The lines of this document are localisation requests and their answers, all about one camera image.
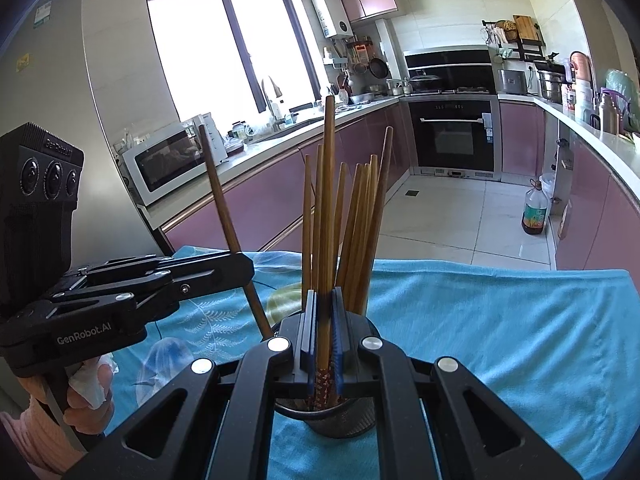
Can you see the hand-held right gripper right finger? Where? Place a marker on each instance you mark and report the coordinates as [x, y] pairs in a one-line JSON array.
[[339, 355]]

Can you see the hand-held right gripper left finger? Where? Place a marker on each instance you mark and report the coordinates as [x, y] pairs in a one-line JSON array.
[[313, 360]]

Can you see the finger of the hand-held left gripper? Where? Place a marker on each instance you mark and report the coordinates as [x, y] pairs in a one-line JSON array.
[[200, 265], [150, 295]]

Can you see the black mesh utensil holder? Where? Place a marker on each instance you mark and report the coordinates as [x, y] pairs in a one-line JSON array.
[[350, 417]]

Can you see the wooden chopstick with patterned end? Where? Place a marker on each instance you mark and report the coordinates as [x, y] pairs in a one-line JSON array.
[[217, 190], [327, 185]]

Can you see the bundle of wooden chopsticks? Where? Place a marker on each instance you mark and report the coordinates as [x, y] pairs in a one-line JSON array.
[[357, 240]]

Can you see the person's left forearm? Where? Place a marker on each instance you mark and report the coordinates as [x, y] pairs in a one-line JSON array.
[[35, 435]]

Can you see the person's left hand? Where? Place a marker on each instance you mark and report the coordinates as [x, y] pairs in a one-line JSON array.
[[85, 419]]

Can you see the white tissue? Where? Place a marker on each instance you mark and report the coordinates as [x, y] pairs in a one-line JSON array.
[[87, 382]]

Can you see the white microwave oven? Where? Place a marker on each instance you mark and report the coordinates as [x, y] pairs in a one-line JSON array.
[[160, 165]]

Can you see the pink base cabinets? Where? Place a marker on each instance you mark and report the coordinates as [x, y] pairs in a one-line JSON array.
[[300, 175], [590, 200]]

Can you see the blue floral tablecloth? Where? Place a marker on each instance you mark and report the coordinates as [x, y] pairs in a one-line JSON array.
[[475, 335]]

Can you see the grey refrigerator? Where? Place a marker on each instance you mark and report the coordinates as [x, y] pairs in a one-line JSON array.
[[55, 85]]

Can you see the chrome sink faucet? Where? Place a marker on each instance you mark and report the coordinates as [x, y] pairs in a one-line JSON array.
[[270, 95]]

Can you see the kitchen window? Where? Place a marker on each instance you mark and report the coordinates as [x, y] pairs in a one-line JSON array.
[[225, 50]]

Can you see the cooking oil bottle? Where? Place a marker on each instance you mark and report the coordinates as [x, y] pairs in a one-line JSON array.
[[535, 210]]

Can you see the black built-in oven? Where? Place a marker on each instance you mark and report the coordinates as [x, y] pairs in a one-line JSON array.
[[452, 132]]

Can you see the black frying pan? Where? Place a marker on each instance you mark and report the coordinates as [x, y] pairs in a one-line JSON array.
[[378, 67]]

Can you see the white gas water heater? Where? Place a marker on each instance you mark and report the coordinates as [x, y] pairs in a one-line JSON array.
[[331, 15]]

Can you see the pot with glass lid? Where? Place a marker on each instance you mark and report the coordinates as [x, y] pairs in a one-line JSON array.
[[425, 82]]

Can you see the black range hood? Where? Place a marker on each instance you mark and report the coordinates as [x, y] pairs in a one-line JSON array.
[[450, 70]]

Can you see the silver countertop appliance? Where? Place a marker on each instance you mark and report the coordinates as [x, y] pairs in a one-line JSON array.
[[512, 81]]

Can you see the stainless steel stockpot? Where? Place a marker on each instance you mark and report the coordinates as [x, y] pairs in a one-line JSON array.
[[550, 86]]

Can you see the white plastic canister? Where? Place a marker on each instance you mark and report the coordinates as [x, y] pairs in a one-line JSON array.
[[583, 102]]

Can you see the black dish rack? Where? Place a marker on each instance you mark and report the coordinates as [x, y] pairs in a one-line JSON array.
[[515, 47]]

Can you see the silver thermos bottle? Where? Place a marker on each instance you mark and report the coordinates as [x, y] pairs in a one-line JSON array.
[[609, 115]]

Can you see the pink kettle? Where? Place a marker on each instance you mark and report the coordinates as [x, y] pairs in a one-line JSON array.
[[581, 67]]

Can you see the wooden cutting board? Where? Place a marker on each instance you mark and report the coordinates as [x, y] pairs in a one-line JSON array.
[[526, 27]]

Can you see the green plastic bag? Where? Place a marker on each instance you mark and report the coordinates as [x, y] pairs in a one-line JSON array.
[[625, 95]]

